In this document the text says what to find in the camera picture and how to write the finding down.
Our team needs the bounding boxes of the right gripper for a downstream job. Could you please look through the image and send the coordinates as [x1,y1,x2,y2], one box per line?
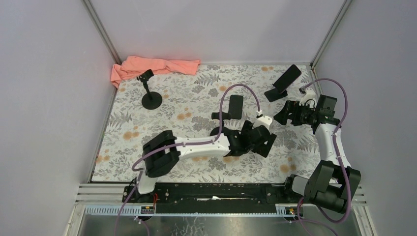
[273,100,318,126]

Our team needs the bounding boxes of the black phone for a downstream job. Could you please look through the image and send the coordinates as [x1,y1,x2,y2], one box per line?
[228,95,244,119]
[252,134,277,158]

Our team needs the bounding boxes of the black round-base stand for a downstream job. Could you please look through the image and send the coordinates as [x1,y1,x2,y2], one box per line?
[210,112,232,137]
[137,69,162,110]

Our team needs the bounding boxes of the purple phone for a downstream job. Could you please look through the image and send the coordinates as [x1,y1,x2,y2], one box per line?
[273,64,301,93]

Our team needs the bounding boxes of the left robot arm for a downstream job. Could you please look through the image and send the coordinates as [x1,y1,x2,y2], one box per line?
[132,120,277,202]

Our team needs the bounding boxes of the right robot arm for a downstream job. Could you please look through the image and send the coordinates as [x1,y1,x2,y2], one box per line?
[274,95,361,214]

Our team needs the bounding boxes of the pink cloth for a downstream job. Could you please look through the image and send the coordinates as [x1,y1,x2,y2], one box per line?
[110,56,201,88]

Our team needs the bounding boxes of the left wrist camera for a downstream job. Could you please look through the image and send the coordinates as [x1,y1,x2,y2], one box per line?
[253,110,273,130]

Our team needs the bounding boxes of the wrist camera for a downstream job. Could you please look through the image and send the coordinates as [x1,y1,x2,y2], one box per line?
[253,110,273,130]
[299,87,317,105]

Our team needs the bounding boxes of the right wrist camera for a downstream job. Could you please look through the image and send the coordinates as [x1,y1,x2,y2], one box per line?
[299,87,317,105]

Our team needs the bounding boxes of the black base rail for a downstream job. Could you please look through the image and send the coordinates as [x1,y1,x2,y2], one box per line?
[122,182,301,214]

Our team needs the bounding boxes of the aluminium frame profile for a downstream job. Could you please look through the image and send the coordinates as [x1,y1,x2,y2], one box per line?
[76,183,367,206]

